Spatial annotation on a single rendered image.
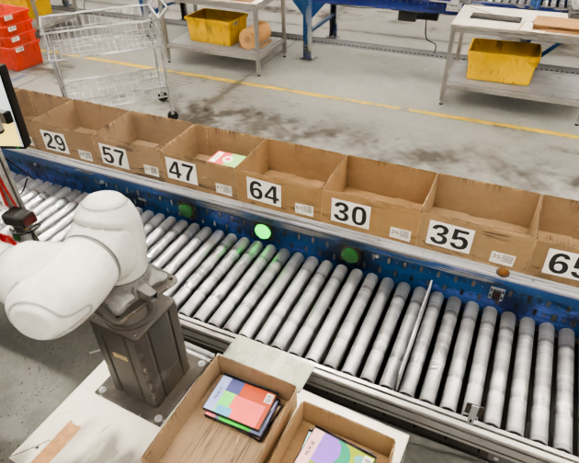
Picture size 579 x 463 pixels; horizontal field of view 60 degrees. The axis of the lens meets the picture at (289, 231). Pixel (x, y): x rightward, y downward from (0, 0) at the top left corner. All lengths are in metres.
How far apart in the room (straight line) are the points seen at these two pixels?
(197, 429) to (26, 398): 1.42
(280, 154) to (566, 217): 1.21
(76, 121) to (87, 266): 1.95
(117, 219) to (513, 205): 1.51
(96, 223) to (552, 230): 1.68
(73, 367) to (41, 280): 1.79
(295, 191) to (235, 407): 0.89
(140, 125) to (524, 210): 1.86
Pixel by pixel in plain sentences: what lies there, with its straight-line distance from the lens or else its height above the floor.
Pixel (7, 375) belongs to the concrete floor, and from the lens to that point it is 3.02.
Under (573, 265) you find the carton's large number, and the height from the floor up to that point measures 0.98.
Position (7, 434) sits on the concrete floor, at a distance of 2.80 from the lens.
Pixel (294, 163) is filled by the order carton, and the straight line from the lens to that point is 2.33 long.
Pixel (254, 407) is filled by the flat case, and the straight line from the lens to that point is 1.58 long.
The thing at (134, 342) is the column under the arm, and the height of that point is 1.07.
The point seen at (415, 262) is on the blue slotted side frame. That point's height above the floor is 0.86.
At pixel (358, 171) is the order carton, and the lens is 2.22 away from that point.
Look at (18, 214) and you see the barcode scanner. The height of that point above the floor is 1.09.
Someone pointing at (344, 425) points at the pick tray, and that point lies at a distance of 1.53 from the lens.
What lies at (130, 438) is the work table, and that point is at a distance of 1.66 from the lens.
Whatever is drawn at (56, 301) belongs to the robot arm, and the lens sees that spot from 1.12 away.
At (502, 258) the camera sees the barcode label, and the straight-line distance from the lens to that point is 1.95.
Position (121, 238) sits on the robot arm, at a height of 1.39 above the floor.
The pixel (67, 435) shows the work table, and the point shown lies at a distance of 1.73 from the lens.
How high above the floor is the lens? 2.12
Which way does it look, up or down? 38 degrees down
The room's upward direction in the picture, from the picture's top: 1 degrees counter-clockwise
